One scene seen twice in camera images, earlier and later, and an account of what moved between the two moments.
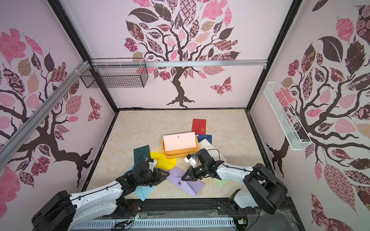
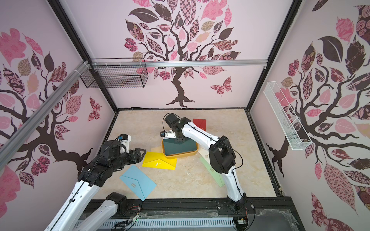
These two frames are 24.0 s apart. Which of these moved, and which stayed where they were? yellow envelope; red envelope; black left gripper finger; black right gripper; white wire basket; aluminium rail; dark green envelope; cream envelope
Moved: dark green envelope; black right gripper; black left gripper finger
Stayed: white wire basket; yellow envelope; cream envelope; aluminium rail; red envelope
